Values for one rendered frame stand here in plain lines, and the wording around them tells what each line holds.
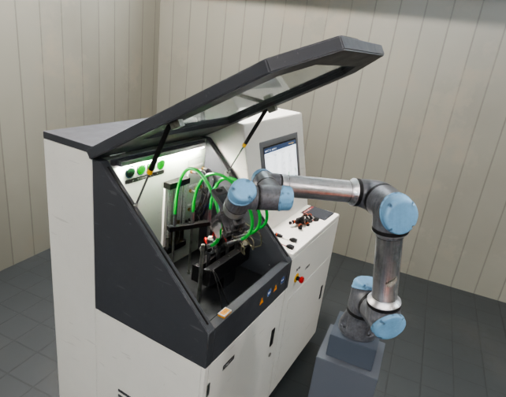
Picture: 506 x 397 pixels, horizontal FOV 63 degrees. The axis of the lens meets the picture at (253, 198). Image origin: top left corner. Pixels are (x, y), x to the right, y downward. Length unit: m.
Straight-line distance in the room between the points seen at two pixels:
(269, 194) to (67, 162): 0.89
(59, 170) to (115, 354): 0.81
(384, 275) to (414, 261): 2.85
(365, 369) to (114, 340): 1.03
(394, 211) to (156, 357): 1.07
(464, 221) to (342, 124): 1.39
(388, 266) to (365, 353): 0.43
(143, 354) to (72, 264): 0.49
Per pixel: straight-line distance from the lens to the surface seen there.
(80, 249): 1.87
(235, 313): 1.67
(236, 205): 1.18
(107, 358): 2.05
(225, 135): 2.08
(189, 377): 1.73
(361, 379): 1.78
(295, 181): 1.35
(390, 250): 1.41
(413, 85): 3.92
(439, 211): 4.11
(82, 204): 1.77
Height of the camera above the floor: 1.92
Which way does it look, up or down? 21 degrees down
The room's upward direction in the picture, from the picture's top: 7 degrees clockwise
